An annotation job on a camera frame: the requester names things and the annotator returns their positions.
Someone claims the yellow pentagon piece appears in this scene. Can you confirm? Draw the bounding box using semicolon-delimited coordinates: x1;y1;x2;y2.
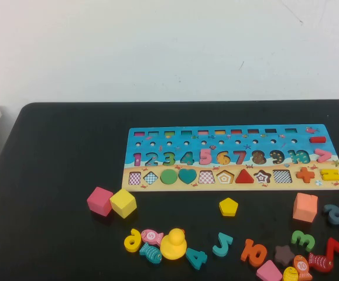
218;197;239;217

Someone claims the green circle piece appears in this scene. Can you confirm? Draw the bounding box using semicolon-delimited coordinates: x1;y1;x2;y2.
160;169;178;186

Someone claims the teal heart piece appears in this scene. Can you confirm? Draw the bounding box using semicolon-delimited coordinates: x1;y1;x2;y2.
177;168;198;185

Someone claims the blue wooden puzzle board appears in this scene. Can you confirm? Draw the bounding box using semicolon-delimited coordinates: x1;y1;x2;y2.
121;124;339;193

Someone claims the red triangle piece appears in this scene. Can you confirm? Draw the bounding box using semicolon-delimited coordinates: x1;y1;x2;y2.
235;168;255;184

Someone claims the orange plus sign piece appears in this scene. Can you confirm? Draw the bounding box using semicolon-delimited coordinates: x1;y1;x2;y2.
296;167;316;184

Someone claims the pink greater-than sign piece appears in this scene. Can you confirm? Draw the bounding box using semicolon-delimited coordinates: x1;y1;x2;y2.
314;148;333;163

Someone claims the brown star piece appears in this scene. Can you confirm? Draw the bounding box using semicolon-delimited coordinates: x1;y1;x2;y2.
274;245;295;266

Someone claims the yellow equals sign piece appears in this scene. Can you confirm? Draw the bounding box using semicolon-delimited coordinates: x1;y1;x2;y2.
320;169;339;181

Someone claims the pink trapezoid piece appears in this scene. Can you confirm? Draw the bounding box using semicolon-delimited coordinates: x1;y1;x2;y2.
256;259;283;281

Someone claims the pink number five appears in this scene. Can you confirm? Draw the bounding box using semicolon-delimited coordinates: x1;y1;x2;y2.
199;148;214;165

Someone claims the yellow wooden cube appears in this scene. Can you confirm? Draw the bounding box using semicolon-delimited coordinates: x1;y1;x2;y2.
109;188;138;219

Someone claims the pink wooden cube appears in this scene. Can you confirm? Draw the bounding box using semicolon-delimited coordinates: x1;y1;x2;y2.
86;186;114;217

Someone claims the pink wooden fish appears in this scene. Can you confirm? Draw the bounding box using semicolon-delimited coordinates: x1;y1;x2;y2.
141;229;165;246

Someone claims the yellow number six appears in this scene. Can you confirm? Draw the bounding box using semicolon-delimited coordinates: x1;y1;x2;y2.
124;228;143;253

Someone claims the yellow rubber duck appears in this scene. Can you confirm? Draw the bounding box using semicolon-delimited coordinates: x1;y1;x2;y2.
159;228;187;261

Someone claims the teal wooden fish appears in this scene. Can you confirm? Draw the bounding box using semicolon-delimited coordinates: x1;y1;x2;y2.
139;243;163;265

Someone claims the teal number five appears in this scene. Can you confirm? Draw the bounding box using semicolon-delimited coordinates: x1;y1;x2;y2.
212;232;234;258

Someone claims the teal number four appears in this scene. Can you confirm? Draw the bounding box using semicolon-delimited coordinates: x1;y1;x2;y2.
185;247;208;270

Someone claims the orange number ten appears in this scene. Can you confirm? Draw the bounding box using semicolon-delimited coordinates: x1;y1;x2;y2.
240;238;268;268

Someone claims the orange wooden cube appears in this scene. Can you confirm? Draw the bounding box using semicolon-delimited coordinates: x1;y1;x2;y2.
292;192;319;223

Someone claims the blue-grey number nine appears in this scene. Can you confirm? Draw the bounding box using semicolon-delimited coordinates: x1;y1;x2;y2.
323;204;339;226

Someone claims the green number three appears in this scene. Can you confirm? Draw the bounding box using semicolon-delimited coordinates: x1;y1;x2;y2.
291;230;316;252

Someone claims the yellow wooden fish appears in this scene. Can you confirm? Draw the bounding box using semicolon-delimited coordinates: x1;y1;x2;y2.
282;266;300;281

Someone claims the orange wooden fish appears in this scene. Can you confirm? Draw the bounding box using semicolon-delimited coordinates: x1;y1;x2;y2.
293;255;313;280

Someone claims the red number seven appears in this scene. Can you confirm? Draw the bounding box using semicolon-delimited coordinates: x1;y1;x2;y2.
321;237;339;259

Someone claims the red wooden fish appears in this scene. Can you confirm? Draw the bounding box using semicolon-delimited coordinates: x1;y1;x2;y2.
308;252;334;273

